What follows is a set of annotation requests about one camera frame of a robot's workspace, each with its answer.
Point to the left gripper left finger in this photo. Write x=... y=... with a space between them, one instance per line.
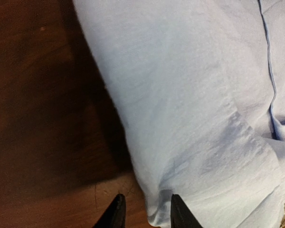
x=115 y=214

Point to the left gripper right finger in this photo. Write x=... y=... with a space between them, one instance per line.
x=181 y=216

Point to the light blue long sleeve shirt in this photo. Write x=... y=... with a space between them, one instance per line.
x=199 y=86

